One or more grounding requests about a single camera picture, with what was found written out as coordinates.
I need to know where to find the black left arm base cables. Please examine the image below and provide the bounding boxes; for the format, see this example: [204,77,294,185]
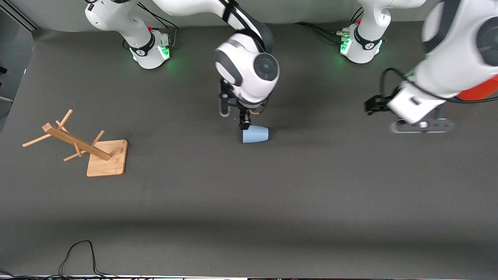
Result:
[294,9,364,44]

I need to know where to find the black arm base cables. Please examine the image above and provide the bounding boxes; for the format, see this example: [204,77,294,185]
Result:
[136,2,179,48]
[294,9,364,44]

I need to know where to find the wooden cup rack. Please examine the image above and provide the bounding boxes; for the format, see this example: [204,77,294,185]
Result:
[22,109,128,177]

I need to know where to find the thin black table cable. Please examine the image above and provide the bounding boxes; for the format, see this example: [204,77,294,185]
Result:
[58,240,117,278]

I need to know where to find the aluminium frame rail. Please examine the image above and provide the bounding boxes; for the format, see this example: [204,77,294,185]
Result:
[0,0,39,32]

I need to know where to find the orange cylindrical can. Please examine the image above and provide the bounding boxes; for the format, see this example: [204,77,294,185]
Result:
[456,76,498,102]

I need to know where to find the black right arm base cables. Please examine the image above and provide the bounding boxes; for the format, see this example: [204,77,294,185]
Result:
[136,2,179,48]

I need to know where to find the light blue cup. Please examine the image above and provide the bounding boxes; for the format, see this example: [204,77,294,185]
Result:
[242,125,270,144]

